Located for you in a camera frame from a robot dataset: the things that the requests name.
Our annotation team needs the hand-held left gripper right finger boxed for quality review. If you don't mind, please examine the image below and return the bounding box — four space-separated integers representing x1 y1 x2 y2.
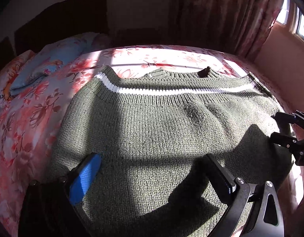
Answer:
203 153 282 237

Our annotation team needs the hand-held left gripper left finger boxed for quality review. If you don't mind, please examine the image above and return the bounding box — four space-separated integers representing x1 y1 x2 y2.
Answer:
18 152 103 237

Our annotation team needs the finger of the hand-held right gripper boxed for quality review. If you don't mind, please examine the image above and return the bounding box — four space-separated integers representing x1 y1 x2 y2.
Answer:
271 111 304 129
269 132 304 166

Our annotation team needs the grey knitted sweater white stripe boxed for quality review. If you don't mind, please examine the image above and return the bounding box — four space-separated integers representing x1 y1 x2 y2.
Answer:
49 65 294 237

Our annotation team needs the floral bed sheet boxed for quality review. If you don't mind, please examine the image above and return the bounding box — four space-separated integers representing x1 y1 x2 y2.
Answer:
0 44 304 237

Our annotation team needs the barred window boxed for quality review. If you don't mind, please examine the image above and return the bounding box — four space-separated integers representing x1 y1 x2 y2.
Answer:
276 0 304 43

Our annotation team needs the pink floral curtain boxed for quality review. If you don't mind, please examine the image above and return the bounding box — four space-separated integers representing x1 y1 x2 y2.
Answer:
172 0 285 60

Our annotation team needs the blue floral pillow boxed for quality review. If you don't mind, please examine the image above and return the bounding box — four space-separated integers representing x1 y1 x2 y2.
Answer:
10 32 98 95

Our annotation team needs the orange floral pillow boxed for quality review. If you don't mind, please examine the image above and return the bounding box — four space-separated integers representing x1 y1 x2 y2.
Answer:
0 50 36 109

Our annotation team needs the dark wooden headboard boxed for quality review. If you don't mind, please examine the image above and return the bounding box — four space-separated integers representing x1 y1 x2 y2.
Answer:
0 0 108 63

